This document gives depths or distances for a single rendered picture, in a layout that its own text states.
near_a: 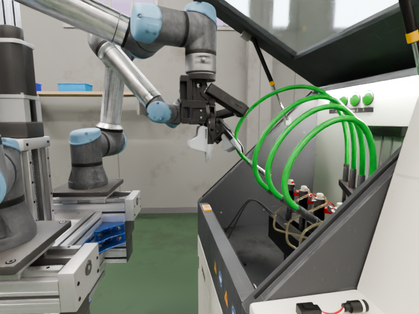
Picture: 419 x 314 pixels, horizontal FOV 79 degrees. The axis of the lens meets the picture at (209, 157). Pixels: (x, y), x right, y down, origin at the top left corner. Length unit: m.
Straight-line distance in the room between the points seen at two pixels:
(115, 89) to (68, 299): 0.82
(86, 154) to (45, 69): 3.02
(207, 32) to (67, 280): 0.61
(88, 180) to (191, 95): 0.63
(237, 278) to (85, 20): 0.68
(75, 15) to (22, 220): 0.47
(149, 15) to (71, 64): 3.36
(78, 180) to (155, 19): 0.72
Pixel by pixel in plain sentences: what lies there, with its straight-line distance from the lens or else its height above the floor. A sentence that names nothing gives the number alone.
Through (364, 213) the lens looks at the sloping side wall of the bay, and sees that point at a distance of 0.57.
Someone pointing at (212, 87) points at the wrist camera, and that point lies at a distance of 0.62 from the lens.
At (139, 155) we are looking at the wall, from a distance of 3.63.
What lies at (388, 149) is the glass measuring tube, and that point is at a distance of 0.93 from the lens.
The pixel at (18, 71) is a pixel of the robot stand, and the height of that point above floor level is 1.44.
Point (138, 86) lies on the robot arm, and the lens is 0.98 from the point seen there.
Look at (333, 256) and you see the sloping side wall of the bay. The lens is 0.57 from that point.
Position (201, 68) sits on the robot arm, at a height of 1.42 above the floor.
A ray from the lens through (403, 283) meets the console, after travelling 0.56.
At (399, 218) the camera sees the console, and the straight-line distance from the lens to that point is 0.57.
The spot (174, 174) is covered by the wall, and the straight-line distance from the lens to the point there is 3.61.
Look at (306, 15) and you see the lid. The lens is 0.96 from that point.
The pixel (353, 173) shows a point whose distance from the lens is 0.88.
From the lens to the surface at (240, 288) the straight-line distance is 0.62.
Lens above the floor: 1.31
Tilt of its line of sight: 8 degrees down
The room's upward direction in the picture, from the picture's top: straight up
